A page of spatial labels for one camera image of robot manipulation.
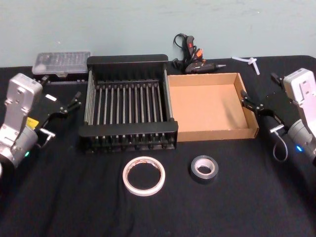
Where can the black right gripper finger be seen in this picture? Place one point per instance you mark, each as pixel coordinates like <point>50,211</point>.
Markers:
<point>251,103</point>
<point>276,77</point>

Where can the black table cloth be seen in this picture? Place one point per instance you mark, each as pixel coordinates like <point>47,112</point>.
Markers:
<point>158,217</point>

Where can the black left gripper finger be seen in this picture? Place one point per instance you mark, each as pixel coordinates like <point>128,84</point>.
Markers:
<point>72,102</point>
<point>45,79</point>

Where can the black rack with steel bars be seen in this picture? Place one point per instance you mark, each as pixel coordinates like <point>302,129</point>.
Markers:
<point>128,138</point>

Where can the clear plastic case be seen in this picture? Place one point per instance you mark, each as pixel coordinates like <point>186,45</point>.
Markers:
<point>61,61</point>

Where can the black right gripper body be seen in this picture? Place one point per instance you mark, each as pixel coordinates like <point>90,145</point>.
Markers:
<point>280,106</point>

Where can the plain pale wall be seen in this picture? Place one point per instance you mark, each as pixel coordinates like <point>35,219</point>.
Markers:
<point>98,24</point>

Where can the silver and black right robot arm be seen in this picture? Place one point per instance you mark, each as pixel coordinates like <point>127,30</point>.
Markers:
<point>303,98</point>

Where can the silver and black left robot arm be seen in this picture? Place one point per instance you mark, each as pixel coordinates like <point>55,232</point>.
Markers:
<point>17,103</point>

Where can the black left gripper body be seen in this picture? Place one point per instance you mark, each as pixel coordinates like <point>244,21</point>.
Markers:
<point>53,106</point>

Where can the shallow brown cardboard tray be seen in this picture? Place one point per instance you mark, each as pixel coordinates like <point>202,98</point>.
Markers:
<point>205,108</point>

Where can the white tape roll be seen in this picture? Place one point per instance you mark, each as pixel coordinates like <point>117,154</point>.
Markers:
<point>144,191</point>

